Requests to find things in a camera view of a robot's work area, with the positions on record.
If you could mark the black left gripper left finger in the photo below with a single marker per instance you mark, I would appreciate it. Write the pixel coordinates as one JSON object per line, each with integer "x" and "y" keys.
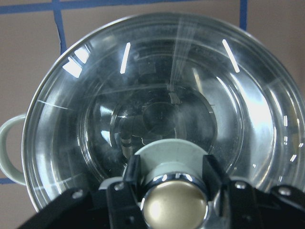
{"x": 122, "y": 198}

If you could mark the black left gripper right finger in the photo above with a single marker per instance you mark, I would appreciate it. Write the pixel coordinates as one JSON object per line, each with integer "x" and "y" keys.
{"x": 234, "y": 200}

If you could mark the glass pot lid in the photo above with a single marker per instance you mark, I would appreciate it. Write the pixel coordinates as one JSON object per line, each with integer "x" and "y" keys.
{"x": 174, "y": 202}

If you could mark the pale green cooking pot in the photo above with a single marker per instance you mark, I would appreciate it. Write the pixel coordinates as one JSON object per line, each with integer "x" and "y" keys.
{"x": 10, "y": 148}

